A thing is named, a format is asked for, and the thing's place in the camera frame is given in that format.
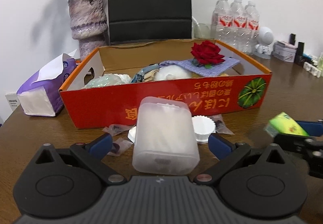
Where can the clear glass dish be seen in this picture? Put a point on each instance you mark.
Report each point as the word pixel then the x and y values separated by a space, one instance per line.
pixel 201 28

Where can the red artificial rose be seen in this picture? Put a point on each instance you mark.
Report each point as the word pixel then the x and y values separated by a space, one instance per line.
pixel 205 52

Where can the small clear plastic bag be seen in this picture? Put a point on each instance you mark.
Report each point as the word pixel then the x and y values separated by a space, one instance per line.
pixel 119 147
pixel 223 125
pixel 117 129

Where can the red cardboard box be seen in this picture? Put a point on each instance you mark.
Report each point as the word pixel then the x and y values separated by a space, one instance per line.
pixel 106 105

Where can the iridescent plastic bag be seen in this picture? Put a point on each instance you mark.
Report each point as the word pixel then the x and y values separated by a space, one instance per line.
pixel 106 80

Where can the blue beige patterned pouch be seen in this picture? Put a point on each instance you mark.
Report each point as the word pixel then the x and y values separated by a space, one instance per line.
pixel 145 74

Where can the black rectangular bottle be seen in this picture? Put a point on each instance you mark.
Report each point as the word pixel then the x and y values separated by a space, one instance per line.
pixel 299 54

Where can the purple tissue pack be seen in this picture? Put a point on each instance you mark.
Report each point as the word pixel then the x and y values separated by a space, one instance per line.
pixel 35 100

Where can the white and yellow plush toy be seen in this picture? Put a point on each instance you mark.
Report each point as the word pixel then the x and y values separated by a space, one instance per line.
pixel 171 72

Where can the mottled purple vase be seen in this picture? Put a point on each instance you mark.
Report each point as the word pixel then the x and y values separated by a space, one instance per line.
pixel 87 19

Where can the white booklet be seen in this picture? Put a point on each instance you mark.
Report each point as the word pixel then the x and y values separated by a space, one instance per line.
pixel 12 104

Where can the purple knitted cloth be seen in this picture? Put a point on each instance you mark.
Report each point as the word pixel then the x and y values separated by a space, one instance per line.
pixel 222 64

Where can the white paper piece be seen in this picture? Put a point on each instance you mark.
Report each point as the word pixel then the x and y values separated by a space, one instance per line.
pixel 132 134

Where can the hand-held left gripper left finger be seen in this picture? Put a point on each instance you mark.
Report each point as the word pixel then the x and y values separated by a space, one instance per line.
pixel 102 144

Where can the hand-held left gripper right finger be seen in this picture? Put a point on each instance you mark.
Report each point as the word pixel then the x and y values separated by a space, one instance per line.
pixel 219 145

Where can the white paper cupcake liner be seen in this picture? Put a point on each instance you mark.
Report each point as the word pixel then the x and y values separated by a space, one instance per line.
pixel 201 128

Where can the translucent plastic container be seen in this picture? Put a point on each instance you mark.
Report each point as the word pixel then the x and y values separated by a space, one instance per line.
pixel 164 138

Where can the clear water bottle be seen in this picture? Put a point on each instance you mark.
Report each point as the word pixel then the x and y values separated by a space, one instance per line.
pixel 220 19
pixel 237 25
pixel 252 30

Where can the small pale tin box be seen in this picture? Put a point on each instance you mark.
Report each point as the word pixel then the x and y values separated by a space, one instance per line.
pixel 285 51

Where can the green packet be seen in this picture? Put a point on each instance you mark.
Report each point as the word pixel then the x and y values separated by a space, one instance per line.
pixel 282 123

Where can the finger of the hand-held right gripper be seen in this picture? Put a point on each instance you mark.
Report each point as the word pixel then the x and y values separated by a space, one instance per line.
pixel 290 141
pixel 313 128

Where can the white robot figurine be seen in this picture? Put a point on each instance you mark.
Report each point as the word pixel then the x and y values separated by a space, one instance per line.
pixel 265 40

